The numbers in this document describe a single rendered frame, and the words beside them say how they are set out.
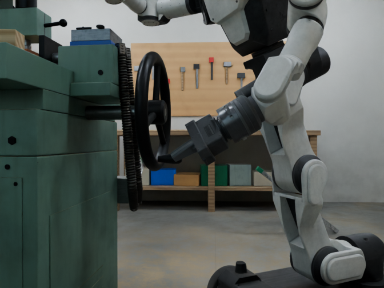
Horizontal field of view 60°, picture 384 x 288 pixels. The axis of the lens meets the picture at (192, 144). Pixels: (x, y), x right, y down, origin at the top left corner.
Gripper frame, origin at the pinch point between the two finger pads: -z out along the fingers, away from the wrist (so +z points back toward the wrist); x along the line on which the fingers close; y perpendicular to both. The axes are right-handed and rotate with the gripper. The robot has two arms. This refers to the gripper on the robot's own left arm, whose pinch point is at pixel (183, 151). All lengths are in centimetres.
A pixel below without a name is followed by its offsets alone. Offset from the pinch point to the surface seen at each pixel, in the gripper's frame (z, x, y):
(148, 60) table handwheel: 3.9, 13.1, 16.7
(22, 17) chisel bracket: -19, 39, 29
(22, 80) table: -15.3, 5.5, 31.9
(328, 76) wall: 149, 215, -270
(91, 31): -4.7, 26.6, 22.6
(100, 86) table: -8.2, 14.0, 17.0
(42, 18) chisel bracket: -15.0, 39.7, 26.0
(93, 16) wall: -61, 368, -123
